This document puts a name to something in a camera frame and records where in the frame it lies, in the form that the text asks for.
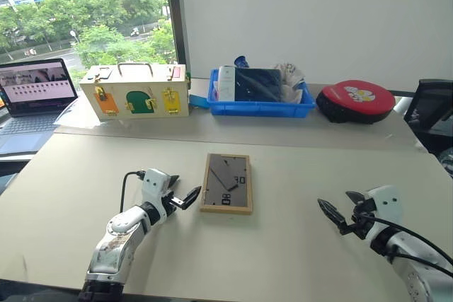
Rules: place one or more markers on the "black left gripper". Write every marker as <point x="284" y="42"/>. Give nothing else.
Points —
<point x="171" y="206"/>

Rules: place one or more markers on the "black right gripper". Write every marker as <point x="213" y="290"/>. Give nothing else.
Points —
<point x="364" y="226"/>

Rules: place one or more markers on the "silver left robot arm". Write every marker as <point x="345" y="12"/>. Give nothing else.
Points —
<point x="117" y="242"/>

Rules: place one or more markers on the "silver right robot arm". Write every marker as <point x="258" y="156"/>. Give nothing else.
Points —
<point x="419" y="275"/>

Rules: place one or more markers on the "laptop computer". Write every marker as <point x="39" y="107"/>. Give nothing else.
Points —
<point x="33" y="93"/>

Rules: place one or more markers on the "small blue flat item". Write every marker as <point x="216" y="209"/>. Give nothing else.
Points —
<point x="199" y="101"/>

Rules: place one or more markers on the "wooden lock puzzle box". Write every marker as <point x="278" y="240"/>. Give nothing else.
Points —
<point x="138" y="98"/>

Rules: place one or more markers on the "red and black round case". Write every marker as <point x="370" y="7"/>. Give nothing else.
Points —
<point x="355" y="102"/>

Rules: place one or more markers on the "blue plastic bin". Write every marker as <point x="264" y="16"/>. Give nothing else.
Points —
<point x="260" y="108"/>

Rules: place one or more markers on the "white carton box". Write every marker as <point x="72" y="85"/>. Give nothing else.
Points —
<point x="226" y="84"/>

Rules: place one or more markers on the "black office chair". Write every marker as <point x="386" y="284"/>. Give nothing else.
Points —
<point x="430" y="111"/>

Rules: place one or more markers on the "dark blue flat pouch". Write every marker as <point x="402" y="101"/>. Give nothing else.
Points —
<point x="258" y="84"/>

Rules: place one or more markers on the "white patterned plastic bag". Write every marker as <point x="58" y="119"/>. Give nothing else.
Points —
<point x="292" y="81"/>

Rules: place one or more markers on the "blue plastic object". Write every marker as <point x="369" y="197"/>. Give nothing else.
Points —
<point x="242" y="62"/>

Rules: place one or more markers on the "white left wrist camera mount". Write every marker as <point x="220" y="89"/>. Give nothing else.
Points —
<point x="154" y="183"/>

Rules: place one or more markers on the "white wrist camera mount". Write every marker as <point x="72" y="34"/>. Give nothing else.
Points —
<point x="154" y="183"/>
<point x="386" y="203"/>

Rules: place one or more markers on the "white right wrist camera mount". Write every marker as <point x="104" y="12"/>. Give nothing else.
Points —
<point x="386" y="203"/>

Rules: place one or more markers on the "wooden picture frame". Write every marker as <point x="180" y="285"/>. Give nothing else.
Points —
<point x="226" y="183"/>

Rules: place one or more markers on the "dark window frame post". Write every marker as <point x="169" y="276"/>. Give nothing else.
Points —
<point x="177" y="19"/>

